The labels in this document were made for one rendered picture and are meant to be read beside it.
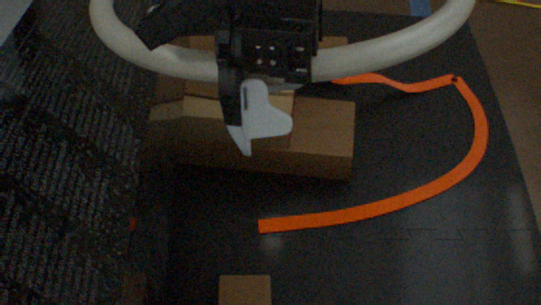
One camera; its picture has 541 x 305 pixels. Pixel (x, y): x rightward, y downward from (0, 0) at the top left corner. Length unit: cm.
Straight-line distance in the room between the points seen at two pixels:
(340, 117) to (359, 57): 119
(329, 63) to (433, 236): 113
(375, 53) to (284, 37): 11
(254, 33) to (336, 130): 122
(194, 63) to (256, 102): 7
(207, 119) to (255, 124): 105
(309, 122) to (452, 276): 62
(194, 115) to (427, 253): 74
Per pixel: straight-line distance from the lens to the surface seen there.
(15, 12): 96
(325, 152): 160
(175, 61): 53
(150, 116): 97
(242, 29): 45
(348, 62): 51
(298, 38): 45
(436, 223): 162
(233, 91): 47
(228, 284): 131
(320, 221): 156
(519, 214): 173
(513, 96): 216
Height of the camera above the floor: 126
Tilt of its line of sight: 46 degrees down
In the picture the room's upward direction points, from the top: straight up
